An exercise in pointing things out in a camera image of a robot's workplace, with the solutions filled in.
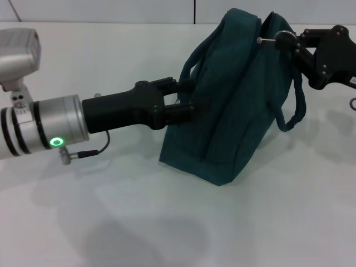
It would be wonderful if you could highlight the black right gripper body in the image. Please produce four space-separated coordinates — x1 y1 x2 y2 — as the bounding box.
308 24 356 91

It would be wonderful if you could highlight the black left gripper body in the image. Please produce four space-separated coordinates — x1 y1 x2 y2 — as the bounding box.
81 80 168 134

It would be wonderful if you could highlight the dark blue fabric lunch bag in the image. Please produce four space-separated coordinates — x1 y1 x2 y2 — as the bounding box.
159 7 306 187

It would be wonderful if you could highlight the left arm cable with plug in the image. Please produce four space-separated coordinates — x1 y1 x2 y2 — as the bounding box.
57 130 111 166

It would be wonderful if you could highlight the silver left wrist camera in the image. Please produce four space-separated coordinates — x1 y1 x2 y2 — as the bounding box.
0 27 42 108

